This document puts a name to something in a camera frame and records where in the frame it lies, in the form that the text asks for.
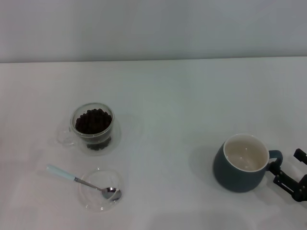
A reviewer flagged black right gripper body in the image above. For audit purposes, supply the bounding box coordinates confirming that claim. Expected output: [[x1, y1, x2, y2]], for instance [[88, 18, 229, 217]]
[[291, 174, 307, 203]]

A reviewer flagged dark blue ceramic mug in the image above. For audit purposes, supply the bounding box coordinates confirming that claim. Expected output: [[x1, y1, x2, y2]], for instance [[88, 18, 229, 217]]
[[213, 133, 284, 193]]

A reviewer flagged spoon with light blue handle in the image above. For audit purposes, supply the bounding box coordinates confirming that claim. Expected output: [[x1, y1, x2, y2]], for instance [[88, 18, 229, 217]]
[[46, 164, 122, 201]]

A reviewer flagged roasted coffee beans pile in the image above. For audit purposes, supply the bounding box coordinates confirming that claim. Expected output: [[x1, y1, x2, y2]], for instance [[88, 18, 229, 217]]
[[75, 108, 113, 135]]

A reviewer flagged clear glass saucer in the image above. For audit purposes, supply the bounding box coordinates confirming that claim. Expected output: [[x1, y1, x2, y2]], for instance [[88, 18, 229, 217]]
[[55, 118, 122, 157]]

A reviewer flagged clear glass lid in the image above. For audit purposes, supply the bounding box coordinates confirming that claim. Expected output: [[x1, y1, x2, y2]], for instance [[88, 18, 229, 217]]
[[79, 167, 124, 212]]

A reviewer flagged clear double-wall glass cup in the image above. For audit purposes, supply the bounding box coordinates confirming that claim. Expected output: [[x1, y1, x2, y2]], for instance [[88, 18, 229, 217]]
[[56, 103, 115, 152]]

